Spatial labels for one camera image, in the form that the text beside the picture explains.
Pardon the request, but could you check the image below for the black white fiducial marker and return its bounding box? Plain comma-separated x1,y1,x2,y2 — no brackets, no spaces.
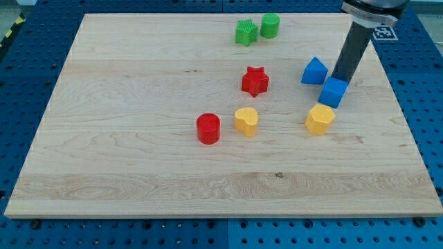
373,26,398,41

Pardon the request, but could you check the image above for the yellow hexagon block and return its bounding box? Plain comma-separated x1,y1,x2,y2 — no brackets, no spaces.
305,104,336,136

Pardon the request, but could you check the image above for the blue triangle block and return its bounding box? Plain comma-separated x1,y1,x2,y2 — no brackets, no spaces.
301,57,328,84

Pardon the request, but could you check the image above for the green star block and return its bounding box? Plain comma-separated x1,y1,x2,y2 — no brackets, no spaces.
235,19,258,46

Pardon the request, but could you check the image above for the green cylinder block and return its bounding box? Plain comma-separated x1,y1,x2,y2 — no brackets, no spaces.
260,13,280,39

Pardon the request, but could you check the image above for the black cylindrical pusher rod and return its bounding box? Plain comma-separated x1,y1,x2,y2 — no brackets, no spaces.
332,21,374,82

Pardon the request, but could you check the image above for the yellow heart block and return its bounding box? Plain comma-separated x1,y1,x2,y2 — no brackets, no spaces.
234,107,259,137

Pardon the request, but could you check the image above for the light wooden board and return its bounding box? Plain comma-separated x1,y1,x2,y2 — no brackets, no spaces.
5,14,442,219

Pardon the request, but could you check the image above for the red cylinder block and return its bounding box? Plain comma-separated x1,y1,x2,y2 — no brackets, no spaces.
196,113,221,145

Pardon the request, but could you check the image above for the red star block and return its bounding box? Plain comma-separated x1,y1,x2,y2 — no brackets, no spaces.
242,66,269,98

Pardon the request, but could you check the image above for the blue cube block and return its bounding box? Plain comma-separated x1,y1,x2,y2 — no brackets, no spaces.
318,77,349,109

